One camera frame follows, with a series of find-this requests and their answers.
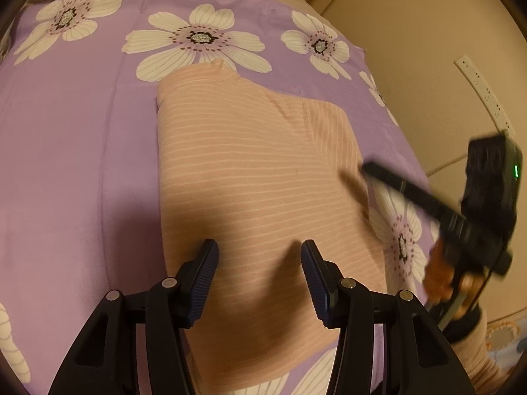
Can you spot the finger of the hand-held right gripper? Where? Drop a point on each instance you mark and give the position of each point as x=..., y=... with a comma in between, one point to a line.
x=403, y=187

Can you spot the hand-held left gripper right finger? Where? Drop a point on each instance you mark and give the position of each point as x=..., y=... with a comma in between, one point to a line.
x=316, y=284

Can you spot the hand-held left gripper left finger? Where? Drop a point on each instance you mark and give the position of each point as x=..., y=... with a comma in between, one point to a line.
x=204, y=279

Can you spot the pink striped sweater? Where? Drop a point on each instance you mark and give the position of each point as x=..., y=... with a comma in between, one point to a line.
x=247, y=164

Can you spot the person's right forearm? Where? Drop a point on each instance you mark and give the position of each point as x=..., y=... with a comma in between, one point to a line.
x=477, y=362

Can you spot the person's right hand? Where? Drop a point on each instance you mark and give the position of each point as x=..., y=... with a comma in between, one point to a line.
x=438, y=271

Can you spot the white power strip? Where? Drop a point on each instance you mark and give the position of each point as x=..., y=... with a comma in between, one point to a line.
x=481, y=86

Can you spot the light blue printed cloth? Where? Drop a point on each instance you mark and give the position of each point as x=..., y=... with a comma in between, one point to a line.
x=504, y=341

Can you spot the purple floral bedsheet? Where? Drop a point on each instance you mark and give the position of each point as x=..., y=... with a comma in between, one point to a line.
x=74, y=131

